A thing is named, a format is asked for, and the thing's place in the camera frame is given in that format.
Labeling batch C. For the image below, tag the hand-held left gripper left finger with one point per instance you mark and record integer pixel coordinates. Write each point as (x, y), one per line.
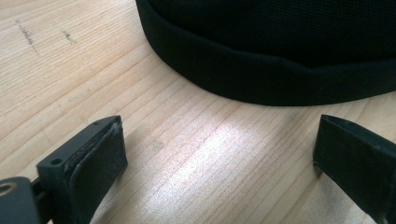
(90, 165)

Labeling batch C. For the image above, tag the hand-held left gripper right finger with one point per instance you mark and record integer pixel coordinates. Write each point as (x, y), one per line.
(358, 161)

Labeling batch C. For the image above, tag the black fabric cap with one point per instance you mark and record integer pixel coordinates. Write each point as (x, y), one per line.
(280, 53)

